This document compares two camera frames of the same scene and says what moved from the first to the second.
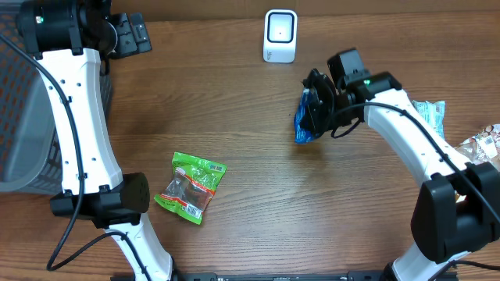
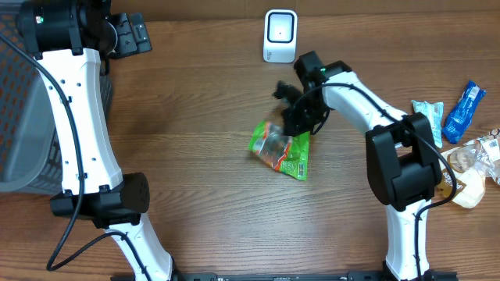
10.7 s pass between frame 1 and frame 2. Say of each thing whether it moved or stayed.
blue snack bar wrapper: moved
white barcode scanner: stayed
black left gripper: stayed
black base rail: stayed
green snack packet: moved
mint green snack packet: stayed
